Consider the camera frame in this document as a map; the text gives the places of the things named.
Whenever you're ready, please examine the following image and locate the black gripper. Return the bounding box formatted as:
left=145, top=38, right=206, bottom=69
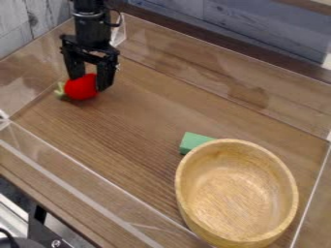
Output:
left=61, top=34, right=121, bottom=92

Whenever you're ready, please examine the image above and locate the red plush strawberry toy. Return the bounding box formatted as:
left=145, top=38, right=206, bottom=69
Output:
left=55, top=74, right=99, bottom=101

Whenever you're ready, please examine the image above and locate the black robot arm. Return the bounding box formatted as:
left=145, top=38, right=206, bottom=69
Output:
left=61, top=0, right=123, bottom=92

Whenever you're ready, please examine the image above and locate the green foam block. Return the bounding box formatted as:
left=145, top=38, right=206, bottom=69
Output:
left=179, top=132, right=214, bottom=155

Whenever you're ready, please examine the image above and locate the wooden oval bowl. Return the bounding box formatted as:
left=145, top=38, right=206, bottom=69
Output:
left=175, top=139, right=299, bottom=248

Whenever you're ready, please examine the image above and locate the black metal table leg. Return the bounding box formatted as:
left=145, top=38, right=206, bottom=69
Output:
left=27, top=204, right=74, bottom=248

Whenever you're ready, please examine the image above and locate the clear acrylic corner bracket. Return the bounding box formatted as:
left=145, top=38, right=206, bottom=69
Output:
left=110, top=14, right=127, bottom=47

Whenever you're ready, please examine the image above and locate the clear acrylic tray wall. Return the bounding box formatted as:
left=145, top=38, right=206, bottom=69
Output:
left=0, top=16, right=331, bottom=248

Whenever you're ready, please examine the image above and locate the black cable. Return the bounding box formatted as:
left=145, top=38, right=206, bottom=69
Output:
left=0, top=227, right=19, bottom=248

